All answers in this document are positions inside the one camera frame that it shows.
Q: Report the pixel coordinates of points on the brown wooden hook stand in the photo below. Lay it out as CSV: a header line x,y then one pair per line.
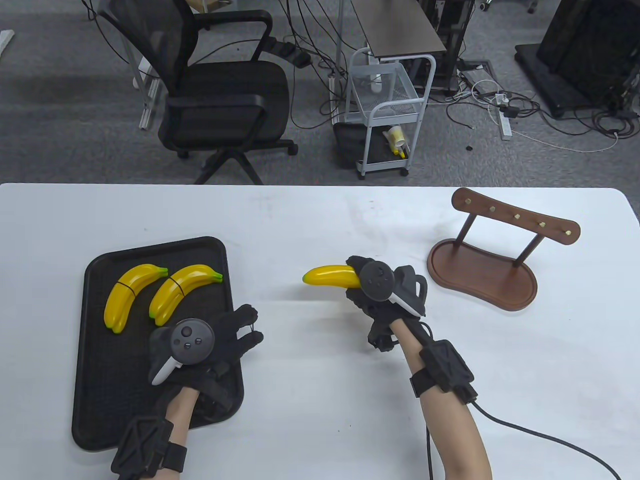
x,y
480,280

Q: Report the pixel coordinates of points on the black power adapter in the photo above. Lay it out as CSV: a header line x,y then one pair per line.
x,y
300,60

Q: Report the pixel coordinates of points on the person's right hand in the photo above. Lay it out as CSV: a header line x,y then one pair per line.
x,y
375,315

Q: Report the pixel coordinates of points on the dark top side table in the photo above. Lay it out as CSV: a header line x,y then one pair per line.
x,y
400,30

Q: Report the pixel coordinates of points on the white board corner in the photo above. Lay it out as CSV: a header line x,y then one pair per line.
x,y
5,40

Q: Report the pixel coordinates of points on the person's left hand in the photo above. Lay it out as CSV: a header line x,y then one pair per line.
x,y
230,340

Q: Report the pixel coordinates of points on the metal floor box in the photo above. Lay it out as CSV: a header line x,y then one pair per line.
x,y
477,77

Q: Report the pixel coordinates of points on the white power strip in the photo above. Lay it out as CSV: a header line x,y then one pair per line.
x,y
331,100
505,125

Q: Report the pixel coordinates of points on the black mesh bin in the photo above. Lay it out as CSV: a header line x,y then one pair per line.
x,y
347,145

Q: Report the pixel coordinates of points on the silver metal frame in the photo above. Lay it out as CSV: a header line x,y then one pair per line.
x,y
146,117

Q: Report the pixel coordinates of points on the black metal desk frame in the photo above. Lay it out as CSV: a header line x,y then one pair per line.
x,y
450,30

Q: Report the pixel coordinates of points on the cardboard box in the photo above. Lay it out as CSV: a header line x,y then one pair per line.
x,y
205,5

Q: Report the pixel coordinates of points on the white utility cart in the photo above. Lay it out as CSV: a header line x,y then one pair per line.
x,y
366,140

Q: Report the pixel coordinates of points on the black plastic tray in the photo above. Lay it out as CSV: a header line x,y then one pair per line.
x,y
100,400

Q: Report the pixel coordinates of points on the black elastic band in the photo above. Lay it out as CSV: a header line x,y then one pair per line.
x,y
175,285
125,286
251,322

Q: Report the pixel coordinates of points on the person's left forearm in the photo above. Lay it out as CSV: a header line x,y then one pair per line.
x,y
180,410

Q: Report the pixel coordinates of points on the black equipment base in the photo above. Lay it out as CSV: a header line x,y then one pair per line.
x,y
575,50

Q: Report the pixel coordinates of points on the person's right forearm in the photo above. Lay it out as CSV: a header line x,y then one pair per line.
x,y
450,440

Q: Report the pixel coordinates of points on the small white bottle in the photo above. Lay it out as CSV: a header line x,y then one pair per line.
x,y
376,85

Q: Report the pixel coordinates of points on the grey handheld controller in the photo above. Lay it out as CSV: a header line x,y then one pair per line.
x,y
190,340
375,280

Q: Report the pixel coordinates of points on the yellow white bottle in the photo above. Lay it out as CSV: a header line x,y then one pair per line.
x,y
397,137

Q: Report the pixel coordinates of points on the black office chair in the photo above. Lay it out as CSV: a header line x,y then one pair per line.
x,y
235,90

